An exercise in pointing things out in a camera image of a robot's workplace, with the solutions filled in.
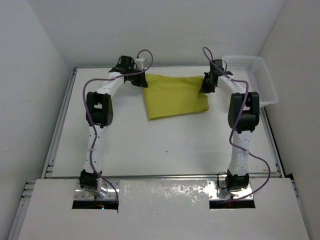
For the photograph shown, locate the yellow-green trousers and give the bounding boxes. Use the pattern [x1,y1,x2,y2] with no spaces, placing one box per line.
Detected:
[142,74,209,120]

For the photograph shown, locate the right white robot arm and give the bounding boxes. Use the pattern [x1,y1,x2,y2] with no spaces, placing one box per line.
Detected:
[199,71,260,191]

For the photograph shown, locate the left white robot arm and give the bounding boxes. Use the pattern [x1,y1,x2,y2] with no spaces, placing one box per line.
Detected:
[79,55,148,193]

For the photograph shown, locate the white perforated plastic basket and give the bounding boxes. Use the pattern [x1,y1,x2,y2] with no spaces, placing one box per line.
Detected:
[222,55,279,108]

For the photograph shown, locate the white front cover board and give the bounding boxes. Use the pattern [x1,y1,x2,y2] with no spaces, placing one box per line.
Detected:
[19,178,309,240]

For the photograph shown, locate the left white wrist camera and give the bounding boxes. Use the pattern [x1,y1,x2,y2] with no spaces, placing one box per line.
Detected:
[134,57,146,70]

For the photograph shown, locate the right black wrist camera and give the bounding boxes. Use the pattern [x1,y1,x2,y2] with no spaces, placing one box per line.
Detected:
[210,59,227,72]

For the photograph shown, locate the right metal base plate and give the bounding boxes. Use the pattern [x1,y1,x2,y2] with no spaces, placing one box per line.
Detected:
[207,179,254,201]

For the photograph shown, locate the metal base plate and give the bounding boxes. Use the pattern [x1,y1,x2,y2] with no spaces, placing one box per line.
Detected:
[207,179,254,201]
[73,179,120,201]

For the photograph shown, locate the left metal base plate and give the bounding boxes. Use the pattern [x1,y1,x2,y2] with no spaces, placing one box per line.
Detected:
[73,179,120,201]

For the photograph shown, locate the aluminium table frame rail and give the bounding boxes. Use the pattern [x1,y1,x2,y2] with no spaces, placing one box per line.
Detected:
[7,67,78,240]

